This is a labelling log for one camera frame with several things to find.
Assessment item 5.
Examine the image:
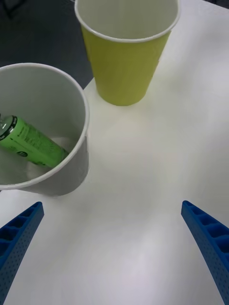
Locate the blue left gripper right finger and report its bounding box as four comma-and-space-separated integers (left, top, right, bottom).
180, 200, 229, 305

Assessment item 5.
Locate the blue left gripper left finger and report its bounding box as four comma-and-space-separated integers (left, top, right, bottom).
0, 201, 45, 305

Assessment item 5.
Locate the green plastic bottle black cap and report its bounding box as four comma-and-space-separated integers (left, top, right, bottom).
0, 115, 70, 169

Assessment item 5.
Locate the grey plastic waste bin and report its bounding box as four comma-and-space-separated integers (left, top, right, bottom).
0, 62, 90, 197

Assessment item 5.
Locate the yellow-green plastic waste bin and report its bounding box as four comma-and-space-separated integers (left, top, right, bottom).
74, 0, 180, 107

